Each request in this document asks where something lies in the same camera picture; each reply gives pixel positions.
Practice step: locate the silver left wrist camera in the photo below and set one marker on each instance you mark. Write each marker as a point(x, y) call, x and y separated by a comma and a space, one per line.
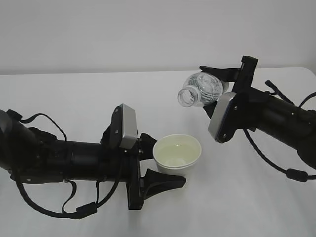
point(123, 127)

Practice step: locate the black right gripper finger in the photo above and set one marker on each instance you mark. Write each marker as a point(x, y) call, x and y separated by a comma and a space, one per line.
point(223, 74)
point(209, 109)

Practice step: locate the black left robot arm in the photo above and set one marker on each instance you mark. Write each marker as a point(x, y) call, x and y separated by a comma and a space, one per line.
point(33, 156)

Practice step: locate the white paper cup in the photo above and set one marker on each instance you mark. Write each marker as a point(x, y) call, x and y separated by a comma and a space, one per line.
point(177, 154)

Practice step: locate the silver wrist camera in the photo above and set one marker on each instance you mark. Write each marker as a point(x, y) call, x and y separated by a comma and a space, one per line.
point(123, 127)
point(219, 115)

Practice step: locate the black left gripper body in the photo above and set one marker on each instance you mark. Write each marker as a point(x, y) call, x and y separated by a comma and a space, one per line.
point(123, 165)

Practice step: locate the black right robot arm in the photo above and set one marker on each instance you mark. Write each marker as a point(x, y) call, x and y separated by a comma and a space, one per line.
point(248, 108)

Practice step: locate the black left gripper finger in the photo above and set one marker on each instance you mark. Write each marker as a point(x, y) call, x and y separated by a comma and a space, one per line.
point(155, 183)
point(147, 144)

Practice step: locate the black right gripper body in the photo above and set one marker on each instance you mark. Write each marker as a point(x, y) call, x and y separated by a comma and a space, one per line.
point(246, 74)

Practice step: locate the clear water bottle green label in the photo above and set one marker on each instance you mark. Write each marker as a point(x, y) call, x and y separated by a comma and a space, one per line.
point(201, 89)

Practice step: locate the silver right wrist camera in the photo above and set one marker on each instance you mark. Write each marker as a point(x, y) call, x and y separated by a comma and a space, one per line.
point(219, 115)

